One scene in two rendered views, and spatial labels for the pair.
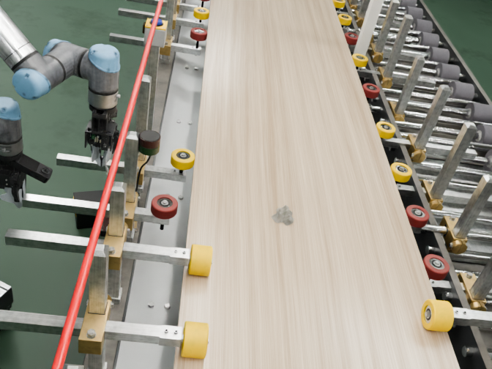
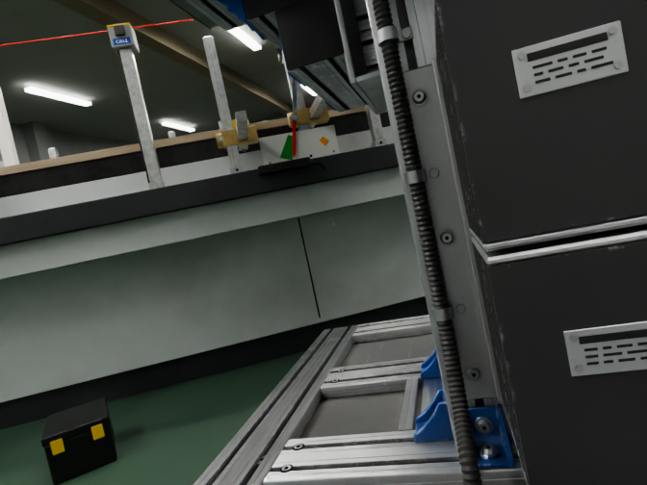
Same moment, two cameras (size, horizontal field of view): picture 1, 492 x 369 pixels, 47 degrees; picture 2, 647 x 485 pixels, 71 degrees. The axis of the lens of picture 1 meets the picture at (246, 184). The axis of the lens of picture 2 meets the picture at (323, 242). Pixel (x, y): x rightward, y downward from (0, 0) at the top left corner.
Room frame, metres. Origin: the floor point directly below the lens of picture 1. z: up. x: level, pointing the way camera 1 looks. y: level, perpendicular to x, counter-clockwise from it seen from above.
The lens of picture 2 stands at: (1.31, 1.90, 0.50)
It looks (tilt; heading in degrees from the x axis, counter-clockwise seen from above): 3 degrees down; 270
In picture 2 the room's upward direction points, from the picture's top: 12 degrees counter-clockwise
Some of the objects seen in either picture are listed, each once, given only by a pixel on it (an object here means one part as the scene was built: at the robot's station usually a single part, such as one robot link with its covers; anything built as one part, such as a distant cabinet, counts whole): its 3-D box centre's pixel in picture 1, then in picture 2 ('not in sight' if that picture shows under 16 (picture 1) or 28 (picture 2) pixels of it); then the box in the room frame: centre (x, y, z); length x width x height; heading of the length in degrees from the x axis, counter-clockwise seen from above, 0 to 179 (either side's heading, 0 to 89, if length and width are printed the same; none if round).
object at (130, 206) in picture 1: (128, 209); (307, 116); (1.27, 0.34, 0.85); 0.14 x 0.06 x 0.05; 9
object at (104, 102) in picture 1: (104, 97); not in sight; (1.25, 0.41, 1.24); 0.08 x 0.08 x 0.05
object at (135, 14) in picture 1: (161, 18); not in sight; (2.72, 0.61, 0.83); 0.44 x 0.03 x 0.04; 99
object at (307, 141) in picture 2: not in sight; (299, 145); (1.32, 0.37, 0.75); 0.26 x 0.01 x 0.10; 9
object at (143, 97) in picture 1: (140, 139); (223, 109); (1.54, 0.38, 0.92); 0.04 x 0.04 x 0.48; 9
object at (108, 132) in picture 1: (101, 124); not in sight; (1.23, 0.41, 1.16); 0.09 x 0.08 x 0.12; 8
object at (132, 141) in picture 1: (129, 197); (299, 110); (1.29, 0.34, 0.87); 0.04 x 0.04 x 0.48; 9
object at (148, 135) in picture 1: (146, 165); not in sight; (1.30, 0.30, 1.00); 0.06 x 0.06 x 0.22; 9
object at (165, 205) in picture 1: (163, 215); not in sight; (1.27, 0.23, 0.85); 0.08 x 0.08 x 0.11
